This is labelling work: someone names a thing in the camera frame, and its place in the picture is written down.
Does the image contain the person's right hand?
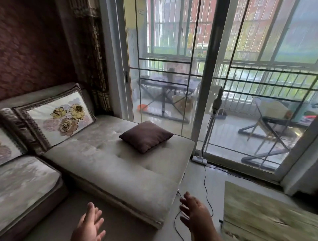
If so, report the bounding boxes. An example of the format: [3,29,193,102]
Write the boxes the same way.
[179,191,216,235]

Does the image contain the person's left hand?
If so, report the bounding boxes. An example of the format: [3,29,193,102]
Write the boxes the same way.
[71,202,106,241]

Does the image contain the person's right forearm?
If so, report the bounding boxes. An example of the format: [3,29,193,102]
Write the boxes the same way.
[189,223,223,241]

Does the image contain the grey fabric corner sofa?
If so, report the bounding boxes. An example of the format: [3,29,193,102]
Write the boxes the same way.
[0,83,196,241]

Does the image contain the green wooden coffee table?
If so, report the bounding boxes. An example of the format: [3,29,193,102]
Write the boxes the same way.
[221,180,318,241]

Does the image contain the small brown throw pillow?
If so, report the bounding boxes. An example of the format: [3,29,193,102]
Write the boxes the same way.
[118,121,174,154]

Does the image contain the upright stick vacuum cleaner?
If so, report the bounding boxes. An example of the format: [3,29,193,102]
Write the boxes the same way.
[192,85,224,165]

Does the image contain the white plastic bucket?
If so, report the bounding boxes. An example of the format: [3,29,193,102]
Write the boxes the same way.
[172,95,186,106]

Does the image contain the large floral sofa pillow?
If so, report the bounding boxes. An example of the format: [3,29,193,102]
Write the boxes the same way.
[12,85,97,152]

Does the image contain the folding balcony table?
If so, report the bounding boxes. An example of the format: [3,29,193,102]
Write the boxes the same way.
[137,74,201,125]

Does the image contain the sliding glass balcony door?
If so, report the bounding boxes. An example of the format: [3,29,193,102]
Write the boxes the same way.
[99,0,318,185]

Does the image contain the metal window security railing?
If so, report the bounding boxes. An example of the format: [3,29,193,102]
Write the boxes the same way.
[147,21,318,113]

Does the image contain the brown patterned curtain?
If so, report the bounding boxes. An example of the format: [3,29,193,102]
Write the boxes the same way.
[55,0,115,115]

